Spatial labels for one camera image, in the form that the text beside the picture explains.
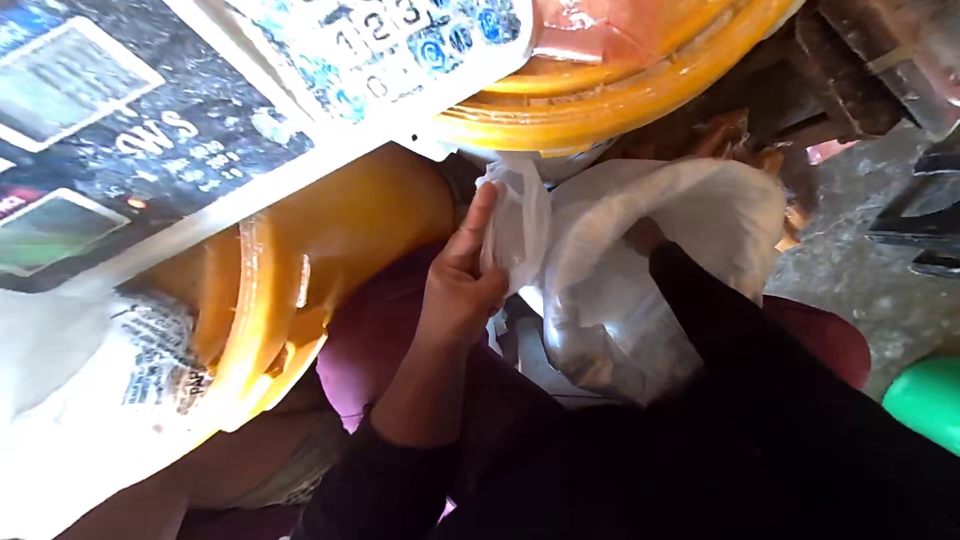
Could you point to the person's left thumb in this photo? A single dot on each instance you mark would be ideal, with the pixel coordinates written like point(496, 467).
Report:
point(491, 289)

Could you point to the orange-brown crumpled wrappers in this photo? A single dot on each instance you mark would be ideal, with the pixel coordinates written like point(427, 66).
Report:
point(772, 161)

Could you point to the green plastic stool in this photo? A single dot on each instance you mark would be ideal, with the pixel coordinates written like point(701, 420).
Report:
point(926, 405)

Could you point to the orange plastic packet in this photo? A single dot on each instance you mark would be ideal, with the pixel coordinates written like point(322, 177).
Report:
point(592, 34)

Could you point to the person's right forearm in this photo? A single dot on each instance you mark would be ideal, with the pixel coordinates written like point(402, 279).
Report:
point(750, 337)

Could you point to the person's left index finger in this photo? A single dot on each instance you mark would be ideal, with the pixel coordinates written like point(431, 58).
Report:
point(475, 223)

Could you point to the small white plastic bag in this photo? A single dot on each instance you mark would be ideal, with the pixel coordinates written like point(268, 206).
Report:
point(519, 225)

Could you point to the person's left forearm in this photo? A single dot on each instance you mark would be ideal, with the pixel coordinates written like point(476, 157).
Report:
point(420, 401)

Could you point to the person's right hand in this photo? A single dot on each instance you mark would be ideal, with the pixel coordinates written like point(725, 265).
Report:
point(645, 235)

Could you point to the person's body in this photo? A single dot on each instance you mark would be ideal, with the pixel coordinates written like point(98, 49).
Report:
point(600, 480)

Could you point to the black plastic object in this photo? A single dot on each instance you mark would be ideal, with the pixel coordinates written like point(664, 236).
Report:
point(919, 217)

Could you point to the yellow round plastic basin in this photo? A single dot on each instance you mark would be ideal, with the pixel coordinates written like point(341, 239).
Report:
point(577, 112)

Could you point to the digital scale with keypad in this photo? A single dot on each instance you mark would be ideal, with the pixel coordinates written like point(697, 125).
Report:
point(247, 142)

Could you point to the person's left hand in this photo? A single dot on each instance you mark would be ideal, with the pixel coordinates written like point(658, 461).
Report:
point(454, 296)

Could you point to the large translucent plastic bag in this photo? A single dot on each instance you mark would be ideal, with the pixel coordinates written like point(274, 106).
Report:
point(592, 300)

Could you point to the white sack with black print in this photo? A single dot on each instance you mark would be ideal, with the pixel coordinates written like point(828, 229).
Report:
point(97, 420)

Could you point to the yellow plastic tub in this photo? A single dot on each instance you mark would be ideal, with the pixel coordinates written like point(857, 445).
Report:
point(262, 300)

